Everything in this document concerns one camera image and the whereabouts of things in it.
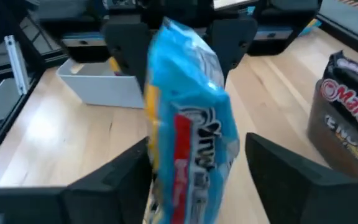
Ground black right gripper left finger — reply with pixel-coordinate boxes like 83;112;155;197
61;138;154;224

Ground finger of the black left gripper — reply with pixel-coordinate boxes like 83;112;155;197
206;17;259;85
103;21;155;94

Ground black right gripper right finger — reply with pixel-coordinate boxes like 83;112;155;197
246;133;358;224

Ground pale grey plastic bin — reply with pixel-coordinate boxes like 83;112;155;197
56;57;145;110

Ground dark translucent plastic bin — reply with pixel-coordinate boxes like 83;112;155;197
306;79;358;181

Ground black Maruchan fire noodle pack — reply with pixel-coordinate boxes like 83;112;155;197
329;50;358;85
320;77;358;144

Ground black mat with striped edge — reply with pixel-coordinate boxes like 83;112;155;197
318;0;358;47

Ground silver metal bracket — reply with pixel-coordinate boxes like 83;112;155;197
4;34;30;96

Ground black aluminium rig frame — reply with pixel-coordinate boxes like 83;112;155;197
0;0;71;177

